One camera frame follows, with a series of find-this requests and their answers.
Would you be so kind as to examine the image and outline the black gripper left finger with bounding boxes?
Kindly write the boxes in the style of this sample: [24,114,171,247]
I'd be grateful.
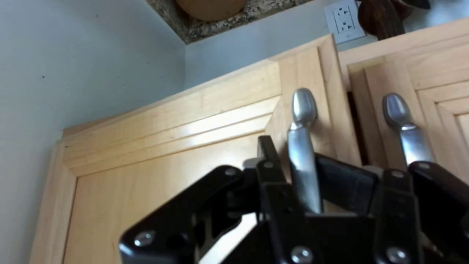
[118,136,317,264]

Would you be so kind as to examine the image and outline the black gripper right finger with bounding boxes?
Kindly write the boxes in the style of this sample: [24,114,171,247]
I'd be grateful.
[314,153,469,264]

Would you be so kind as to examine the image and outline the silver cabinet door handle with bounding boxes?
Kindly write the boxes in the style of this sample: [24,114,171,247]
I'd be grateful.
[286,87,326,216]
[382,93,437,168]

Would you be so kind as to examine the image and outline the light wooden cabinet door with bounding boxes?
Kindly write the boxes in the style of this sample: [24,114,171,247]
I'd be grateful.
[339,18,469,181]
[28,34,364,264]

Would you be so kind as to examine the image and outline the dark wooden utensils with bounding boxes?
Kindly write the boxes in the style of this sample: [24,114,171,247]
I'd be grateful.
[358,0,433,42]

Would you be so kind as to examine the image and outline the white wall outlet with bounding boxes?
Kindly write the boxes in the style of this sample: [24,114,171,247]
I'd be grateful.
[324,0,367,45]

